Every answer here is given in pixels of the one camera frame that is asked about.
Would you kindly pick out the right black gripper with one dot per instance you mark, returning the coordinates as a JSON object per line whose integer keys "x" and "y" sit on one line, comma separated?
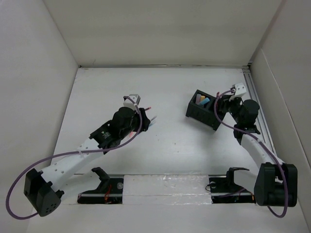
{"x": 223, "y": 102}

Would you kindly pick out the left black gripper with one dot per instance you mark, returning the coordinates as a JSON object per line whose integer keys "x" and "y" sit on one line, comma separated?
{"x": 145, "y": 121}

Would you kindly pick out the black two-compartment organizer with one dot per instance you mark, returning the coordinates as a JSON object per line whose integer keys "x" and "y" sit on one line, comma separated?
{"x": 203, "y": 113}

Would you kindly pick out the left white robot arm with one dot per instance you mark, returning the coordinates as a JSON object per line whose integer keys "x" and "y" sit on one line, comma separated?
{"x": 45, "y": 189}

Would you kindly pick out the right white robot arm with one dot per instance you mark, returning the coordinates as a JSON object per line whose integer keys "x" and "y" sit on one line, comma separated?
{"x": 275, "y": 184}

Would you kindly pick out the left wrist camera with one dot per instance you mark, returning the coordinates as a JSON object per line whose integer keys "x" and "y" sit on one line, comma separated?
{"x": 131, "y": 101}

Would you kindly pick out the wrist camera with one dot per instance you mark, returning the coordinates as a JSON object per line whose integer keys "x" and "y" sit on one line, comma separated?
{"x": 131, "y": 101}
{"x": 237, "y": 90}

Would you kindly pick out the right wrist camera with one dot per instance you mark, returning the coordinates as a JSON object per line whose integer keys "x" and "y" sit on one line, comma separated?
{"x": 237, "y": 90}

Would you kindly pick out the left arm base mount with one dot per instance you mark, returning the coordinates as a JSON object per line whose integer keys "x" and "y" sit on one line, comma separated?
{"x": 110, "y": 193}

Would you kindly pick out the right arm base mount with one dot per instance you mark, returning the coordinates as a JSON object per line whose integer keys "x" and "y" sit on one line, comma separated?
{"x": 223, "y": 192}

